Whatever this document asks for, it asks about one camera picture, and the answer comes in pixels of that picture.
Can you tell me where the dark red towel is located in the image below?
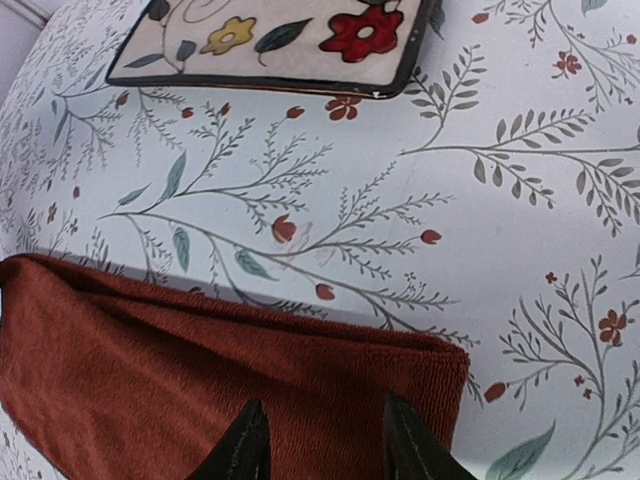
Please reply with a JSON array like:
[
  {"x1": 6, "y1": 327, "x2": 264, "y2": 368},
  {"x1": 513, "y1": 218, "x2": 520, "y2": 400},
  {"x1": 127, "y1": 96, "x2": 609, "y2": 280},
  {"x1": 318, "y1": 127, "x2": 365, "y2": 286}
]
[{"x1": 1, "y1": 255, "x2": 470, "y2": 479}]

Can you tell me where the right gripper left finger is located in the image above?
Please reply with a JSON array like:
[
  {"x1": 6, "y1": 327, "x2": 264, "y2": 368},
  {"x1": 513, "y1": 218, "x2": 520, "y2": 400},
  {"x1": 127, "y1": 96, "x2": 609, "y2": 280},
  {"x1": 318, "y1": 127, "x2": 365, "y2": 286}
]
[{"x1": 187, "y1": 400, "x2": 271, "y2": 480}]

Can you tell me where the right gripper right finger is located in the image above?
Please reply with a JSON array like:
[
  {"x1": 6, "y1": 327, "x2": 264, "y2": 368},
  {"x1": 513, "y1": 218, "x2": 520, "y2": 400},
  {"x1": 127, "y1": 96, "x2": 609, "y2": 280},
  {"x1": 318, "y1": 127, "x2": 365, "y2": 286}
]
[{"x1": 383, "y1": 390, "x2": 475, "y2": 480}]

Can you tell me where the floral square trivet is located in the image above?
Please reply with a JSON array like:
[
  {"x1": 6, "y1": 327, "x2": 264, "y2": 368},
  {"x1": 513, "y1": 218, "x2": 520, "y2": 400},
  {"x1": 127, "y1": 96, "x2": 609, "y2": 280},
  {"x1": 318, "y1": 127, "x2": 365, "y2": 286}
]
[{"x1": 105, "y1": 0, "x2": 434, "y2": 99}]

